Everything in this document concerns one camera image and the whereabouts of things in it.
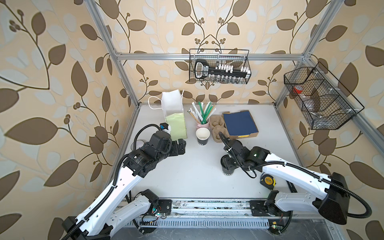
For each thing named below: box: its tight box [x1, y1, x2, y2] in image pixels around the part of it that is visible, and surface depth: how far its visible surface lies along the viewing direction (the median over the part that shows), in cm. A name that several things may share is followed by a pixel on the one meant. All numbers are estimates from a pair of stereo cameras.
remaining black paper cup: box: [196, 127, 211, 146], surface depth 95 cm
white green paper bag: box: [161, 89, 187, 141], surface depth 91 cm
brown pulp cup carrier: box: [209, 115, 230, 143], surface depth 102 cm
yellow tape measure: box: [260, 174, 277, 191], surface depth 81 cm
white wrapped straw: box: [190, 101, 204, 123], surface depth 98 cm
